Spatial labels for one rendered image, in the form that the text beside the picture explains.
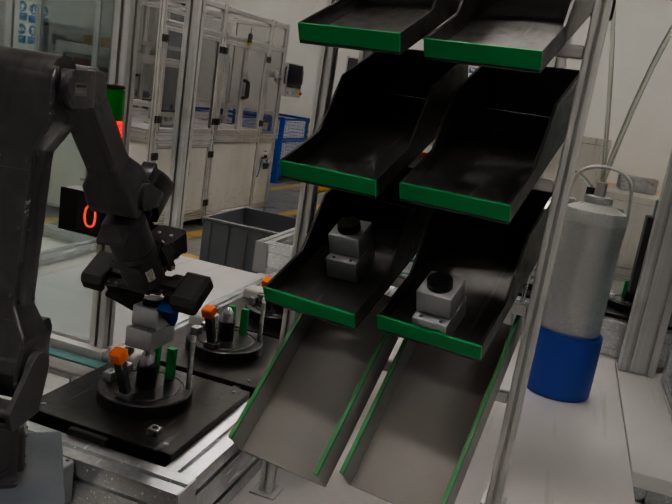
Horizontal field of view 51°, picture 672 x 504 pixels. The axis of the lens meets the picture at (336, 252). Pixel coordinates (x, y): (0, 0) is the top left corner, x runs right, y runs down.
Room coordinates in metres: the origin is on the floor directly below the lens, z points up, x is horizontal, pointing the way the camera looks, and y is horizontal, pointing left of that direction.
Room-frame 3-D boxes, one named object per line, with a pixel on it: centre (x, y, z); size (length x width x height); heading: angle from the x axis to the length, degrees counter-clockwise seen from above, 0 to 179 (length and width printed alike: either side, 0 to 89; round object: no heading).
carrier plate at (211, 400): (0.99, 0.25, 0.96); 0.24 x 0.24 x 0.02; 73
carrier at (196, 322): (1.23, 0.18, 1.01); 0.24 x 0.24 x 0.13; 73
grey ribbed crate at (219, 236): (3.13, 0.24, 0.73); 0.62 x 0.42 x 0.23; 73
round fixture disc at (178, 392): (0.99, 0.25, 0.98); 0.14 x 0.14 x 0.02
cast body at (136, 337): (1.00, 0.25, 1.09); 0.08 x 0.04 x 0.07; 163
